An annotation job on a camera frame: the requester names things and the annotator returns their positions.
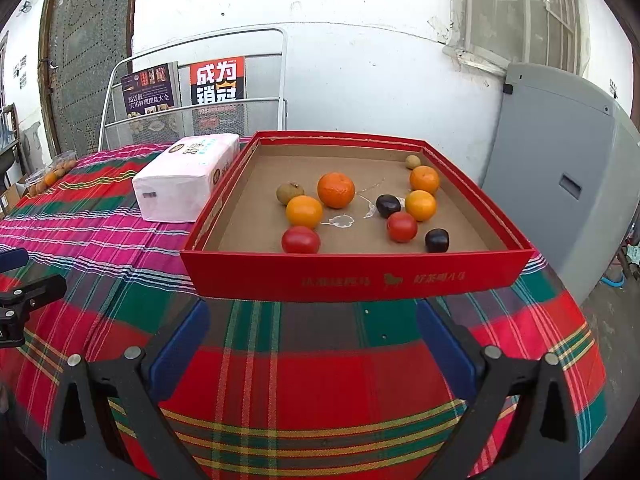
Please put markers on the brown kiwi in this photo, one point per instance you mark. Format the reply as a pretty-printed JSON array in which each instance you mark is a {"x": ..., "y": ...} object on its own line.
[
  {"x": 290, "y": 192},
  {"x": 412, "y": 161}
]

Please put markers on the pile of small fruits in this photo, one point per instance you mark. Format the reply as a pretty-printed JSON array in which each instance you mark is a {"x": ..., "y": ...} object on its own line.
[{"x": 50, "y": 178}]

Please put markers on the cardboard boxes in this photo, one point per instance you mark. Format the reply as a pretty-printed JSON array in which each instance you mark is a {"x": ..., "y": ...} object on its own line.
[{"x": 15, "y": 192}]

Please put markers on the dark cookbook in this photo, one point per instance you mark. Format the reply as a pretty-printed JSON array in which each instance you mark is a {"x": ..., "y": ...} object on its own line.
[{"x": 147, "y": 95}]

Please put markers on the wall notice sign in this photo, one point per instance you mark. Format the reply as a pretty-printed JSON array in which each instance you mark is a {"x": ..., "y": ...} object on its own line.
[{"x": 21, "y": 72}]

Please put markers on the white metal mesh rack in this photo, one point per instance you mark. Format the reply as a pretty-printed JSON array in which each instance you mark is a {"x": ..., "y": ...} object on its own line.
[{"x": 265, "y": 90}]

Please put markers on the metal shelf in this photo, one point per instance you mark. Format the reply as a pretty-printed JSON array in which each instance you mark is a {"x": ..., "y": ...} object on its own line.
[{"x": 7, "y": 130}]

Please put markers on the barred white window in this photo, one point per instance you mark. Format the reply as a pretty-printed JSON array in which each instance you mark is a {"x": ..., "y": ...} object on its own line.
[{"x": 520, "y": 10}]

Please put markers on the clear plastic container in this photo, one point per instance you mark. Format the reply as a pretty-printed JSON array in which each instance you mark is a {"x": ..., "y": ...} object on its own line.
[{"x": 62, "y": 159}]

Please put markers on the grey plastic cabinet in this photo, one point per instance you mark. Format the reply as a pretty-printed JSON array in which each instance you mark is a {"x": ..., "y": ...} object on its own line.
[{"x": 550, "y": 160}]

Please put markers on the red tomato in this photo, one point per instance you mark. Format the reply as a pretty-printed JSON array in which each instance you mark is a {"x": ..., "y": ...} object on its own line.
[
  {"x": 300, "y": 240},
  {"x": 402, "y": 226}
]

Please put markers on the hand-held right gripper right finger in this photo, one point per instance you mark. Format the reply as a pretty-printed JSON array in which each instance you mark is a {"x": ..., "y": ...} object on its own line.
[{"x": 445, "y": 345}]

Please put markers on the pink white tissue pack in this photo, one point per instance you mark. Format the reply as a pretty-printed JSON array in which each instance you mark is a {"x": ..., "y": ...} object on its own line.
[{"x": 175, "y": 185}]

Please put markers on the dark purple plum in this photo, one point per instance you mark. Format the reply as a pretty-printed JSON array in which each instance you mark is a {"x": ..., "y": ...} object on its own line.
[
  {"x": 388, "y": 205},
  {"x": 437, "y": 240}
]

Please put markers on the smooth yellow-orange orange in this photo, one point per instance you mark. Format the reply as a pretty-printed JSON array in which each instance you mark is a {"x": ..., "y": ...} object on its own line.
[
  {"x": 304, "y": 211},
  {"x": 420, "y": 205}
]

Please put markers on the red green plaid tablecloth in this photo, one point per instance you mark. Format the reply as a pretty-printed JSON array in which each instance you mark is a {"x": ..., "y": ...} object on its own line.
[{"x": 320, "y": 385}]

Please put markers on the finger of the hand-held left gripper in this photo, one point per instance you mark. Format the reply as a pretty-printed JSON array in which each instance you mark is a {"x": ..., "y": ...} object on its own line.
[
  {"x": 35, "y": 295},
  {"x": 12, "y": 260}
]

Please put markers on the deep orange tangerine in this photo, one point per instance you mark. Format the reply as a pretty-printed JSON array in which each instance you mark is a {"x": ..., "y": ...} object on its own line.
[
  {"x": 424, "y": 179},
  {"x": 336, "y": 190}
]

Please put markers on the red and black book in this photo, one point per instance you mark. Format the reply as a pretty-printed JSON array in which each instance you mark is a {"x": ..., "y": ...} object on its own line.
[{"x": 215, "y": 80}]

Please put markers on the studded metal door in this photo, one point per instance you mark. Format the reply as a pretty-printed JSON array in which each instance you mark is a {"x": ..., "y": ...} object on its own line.
[{"x": 85, "y": 60}]

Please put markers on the red cardboard box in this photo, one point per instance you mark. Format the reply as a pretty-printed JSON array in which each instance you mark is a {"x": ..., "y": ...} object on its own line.
[{"x": 350, "y": 277}]

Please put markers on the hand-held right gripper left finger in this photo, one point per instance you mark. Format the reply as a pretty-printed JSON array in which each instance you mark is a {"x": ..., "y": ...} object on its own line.
[{"x": 182, "y": 345}]

